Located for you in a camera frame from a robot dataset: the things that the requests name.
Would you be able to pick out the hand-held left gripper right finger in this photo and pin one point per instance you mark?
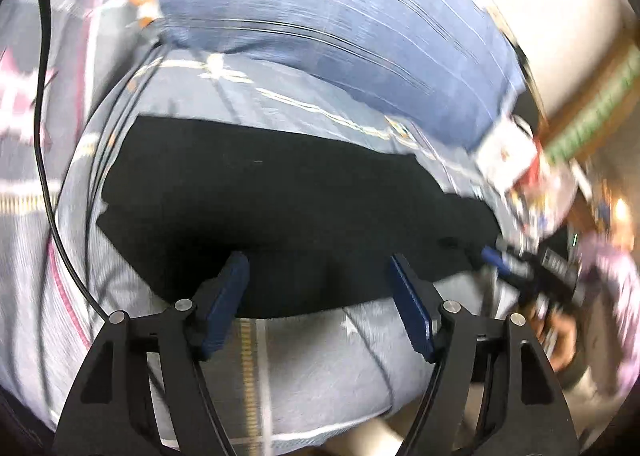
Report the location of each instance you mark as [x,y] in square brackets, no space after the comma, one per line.
[412,303]

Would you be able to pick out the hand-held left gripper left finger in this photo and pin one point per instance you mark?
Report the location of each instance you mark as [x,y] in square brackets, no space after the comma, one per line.
[227,296]

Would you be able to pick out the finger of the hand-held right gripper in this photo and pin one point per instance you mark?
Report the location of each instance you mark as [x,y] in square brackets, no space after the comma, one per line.
[494,257]

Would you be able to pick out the black pants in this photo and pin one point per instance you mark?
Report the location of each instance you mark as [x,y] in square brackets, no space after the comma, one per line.
[275,196]

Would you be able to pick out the person's right hand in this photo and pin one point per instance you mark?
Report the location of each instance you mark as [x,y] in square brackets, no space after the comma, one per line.
[561,341]

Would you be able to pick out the clear plastic bag of packets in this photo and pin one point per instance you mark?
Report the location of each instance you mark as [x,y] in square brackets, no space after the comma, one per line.
[542,206]

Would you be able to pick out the white paper bag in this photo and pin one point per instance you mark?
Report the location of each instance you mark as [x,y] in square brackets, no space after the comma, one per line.
[507,151]

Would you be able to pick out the grey patterned bed sheet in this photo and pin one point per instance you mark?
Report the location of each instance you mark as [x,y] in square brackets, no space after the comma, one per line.
[310,366]

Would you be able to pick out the cardboard box with green print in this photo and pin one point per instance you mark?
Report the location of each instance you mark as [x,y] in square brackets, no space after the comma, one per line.
[595,106]

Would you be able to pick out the blue plaid pillow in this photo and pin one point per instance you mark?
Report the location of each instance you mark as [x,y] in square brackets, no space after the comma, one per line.
[325,26]

